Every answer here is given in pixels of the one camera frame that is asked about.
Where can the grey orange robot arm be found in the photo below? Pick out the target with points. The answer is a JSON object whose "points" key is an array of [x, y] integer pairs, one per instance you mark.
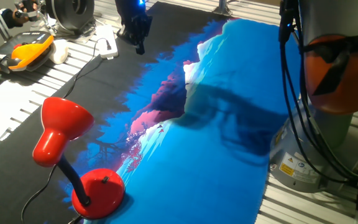
{"points": [[331, 74]]}

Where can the orange black teach pendant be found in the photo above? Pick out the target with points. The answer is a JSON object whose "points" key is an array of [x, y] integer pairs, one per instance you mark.
{"points": [[26, 51]]}

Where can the small white rounded object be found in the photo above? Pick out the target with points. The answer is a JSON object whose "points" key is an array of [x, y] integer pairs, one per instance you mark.
{"points": [[59, 51]]}

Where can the red desk lamp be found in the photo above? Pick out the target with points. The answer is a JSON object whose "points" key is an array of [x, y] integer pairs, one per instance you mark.
{"points": [[99, 196]]}

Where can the blue landscape printed mat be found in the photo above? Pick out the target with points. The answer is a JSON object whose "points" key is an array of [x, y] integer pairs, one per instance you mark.
{"points": [[197, 171]]}

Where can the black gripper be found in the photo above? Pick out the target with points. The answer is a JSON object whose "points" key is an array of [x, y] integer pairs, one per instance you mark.
{"points": [[134, 21]]}

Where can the grey frame post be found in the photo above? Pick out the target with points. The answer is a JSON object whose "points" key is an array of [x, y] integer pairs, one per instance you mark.
{"points": [[222, 7]]}

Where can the person's hand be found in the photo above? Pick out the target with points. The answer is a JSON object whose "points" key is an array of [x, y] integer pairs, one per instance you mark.
{"points": [[22, 17]]}

